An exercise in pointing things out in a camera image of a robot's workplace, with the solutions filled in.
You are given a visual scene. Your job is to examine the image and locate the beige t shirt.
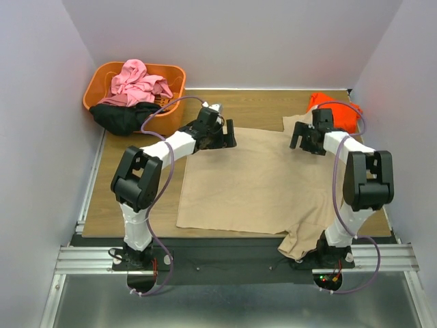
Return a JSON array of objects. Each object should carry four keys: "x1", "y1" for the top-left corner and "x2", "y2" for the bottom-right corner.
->
[{"x1": 176, "y1": 114, "x2": 344, "y2": 260}]

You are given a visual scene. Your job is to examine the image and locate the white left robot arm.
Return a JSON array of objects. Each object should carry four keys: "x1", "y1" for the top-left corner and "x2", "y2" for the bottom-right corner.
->
[{"x1": 111, "y1": 120, "x2": 237, "y2": 270}]

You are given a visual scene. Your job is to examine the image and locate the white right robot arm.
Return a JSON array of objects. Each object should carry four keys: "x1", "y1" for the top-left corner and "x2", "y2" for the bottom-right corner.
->
[{"x1": 290, "y1": 122, "x2": 394, "y2": 269}]

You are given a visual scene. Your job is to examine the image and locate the folded orange t shirt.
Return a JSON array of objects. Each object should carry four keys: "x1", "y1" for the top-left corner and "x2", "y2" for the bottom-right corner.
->
[{"x1": 307, "y1": 92, "x2": 363, "y2": 134}]

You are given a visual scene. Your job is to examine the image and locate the black t shirt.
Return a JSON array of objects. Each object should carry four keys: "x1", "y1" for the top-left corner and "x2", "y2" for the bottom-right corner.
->
[{"x1": 89, "y1": 102, "x2": 161, "y2": 137}]

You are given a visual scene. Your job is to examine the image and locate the pink t shirt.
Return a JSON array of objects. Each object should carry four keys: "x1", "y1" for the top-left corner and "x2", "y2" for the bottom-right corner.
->
[{"x1": 99, "y1": 59, "x2": 173, "y2": 107}]

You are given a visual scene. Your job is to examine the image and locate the orange plastic basket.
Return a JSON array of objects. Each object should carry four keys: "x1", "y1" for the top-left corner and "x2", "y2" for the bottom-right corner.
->
[{"x1": 83, "y1": 61, "x2": 186, "y2": 136}]

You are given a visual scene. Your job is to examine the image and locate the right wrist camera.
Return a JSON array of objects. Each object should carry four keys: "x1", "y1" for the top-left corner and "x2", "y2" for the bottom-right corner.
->
[{"x1": 312, "y1": 109, "x2": 334, "y2": 133}]

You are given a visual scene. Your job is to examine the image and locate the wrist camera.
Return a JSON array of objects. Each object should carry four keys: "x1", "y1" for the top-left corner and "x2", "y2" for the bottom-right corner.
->
[
  {"x1": 195, "y1": 104, "x2": 224, "y2": 133},
  {"x1": 312, "y1": 109, "x2": 334, "y2": 133}
]

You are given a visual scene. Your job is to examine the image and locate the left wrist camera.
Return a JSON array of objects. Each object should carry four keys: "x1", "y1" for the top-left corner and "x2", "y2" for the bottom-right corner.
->
[{"x1": 195, "y1": 104, "x2": 224, "y2": 133}]

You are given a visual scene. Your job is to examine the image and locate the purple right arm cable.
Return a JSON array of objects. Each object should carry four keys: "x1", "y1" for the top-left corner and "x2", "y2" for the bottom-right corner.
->
[{"x1": 312, "y1": 100, "x2": 380, "y2": 295}]

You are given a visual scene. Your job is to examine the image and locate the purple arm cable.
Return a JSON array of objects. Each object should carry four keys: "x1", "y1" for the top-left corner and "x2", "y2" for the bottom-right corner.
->
[
  {"x1": 128, "y1": 96, "x2": 210, "y2": 298},
  {"x1": 312, "y1": 100, "x2": 380, "y2": 295}
]

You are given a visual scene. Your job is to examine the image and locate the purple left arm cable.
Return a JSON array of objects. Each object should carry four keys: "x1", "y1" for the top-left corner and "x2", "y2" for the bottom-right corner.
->
[{"x1": 128, "y1": 96, "x2": 210, "y2": 298}]

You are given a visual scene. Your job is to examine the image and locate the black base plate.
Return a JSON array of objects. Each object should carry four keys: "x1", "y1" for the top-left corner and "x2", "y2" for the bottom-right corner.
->
[{"x1": 57, "y1": 235, "x2": 399, "y2": 288}]

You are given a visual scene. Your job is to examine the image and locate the aluminium rail frame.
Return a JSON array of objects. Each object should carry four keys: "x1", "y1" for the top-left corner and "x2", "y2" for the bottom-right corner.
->
[{"x1": 40, "y1": 129, "x2": 426, "y2": 328}]

